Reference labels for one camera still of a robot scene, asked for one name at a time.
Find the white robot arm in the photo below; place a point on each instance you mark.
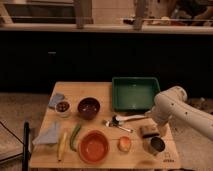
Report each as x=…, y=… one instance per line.
x=172, y=102

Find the small white bowl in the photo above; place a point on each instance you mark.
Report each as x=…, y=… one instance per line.
x=62, y=108

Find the white spoon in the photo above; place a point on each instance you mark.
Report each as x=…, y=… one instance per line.
x=120, y=118

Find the metal spoon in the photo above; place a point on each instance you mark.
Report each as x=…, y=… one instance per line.
x=110, y=124

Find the green plastic tray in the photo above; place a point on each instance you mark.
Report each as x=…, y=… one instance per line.
x=134, y=93

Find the blue sponge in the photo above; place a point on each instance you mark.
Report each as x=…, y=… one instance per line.
x=57, y=97

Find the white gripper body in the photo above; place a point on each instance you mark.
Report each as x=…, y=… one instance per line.
x=162, y=129

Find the green chili pepper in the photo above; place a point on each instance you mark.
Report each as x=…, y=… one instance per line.
x=73, y=136

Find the wooden board eraser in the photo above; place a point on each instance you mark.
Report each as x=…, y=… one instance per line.
x=148, y=131

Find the orange bowl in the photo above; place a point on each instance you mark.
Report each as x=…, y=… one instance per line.
x=93, y=148

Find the light blue cloth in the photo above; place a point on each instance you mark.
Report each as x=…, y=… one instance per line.
x=49, y=136

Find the orange round fruit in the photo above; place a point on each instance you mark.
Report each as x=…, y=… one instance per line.
x=124, y=144

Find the black pole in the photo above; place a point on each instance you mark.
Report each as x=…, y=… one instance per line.
x=25, y=157

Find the dark metal cup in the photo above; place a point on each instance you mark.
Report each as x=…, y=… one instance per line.
x=156, y=145

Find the yellow corn cob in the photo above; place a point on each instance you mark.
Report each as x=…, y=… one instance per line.
x=61, y=146

